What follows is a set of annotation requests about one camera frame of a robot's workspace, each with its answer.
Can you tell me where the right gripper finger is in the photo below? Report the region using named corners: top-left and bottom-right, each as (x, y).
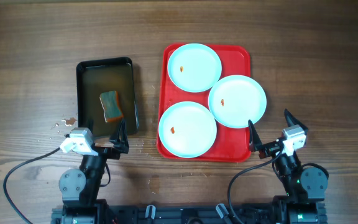
top-left (248, 120), bottom-right (262, 152)
top-left (284, 109), bottom-right (308, 133)

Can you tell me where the orange green sponge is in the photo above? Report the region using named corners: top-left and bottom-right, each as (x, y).
top-left (99, 90), bottom-right (124, 123)

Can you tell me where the light blue plate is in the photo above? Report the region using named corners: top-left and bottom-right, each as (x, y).
top-left (208, 75), bottom-right (267, 129)
top-left (167, 43), bottom-right (223, 93)
top-left (158, 101), bottom-right (217, 159)

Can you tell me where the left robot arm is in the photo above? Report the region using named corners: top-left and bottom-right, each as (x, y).
top-left (51, 120), bottom-right (129, 224)

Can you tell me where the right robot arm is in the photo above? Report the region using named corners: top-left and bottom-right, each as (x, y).
top-left (248, 110), bottom-right (329, 224)

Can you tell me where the black water tray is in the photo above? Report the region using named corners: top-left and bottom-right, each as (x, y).
top-left (76, 57), bottom-right (139, 138)

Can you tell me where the right black cable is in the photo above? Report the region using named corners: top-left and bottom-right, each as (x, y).
top-left (227, 149), bottom-right (284, 224)

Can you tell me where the black cable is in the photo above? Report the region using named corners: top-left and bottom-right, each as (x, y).
top-left (227, 149), bottom-right (284, 224)
top-left (2, 147), bottom-right (62, 224)

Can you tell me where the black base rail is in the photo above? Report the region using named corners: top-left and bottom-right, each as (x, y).
top-left (50, 203), bottom-right (328, 224)

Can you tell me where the left black cable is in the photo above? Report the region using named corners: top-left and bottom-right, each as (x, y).
top-left (2, 147), bottom-right (62, 224)

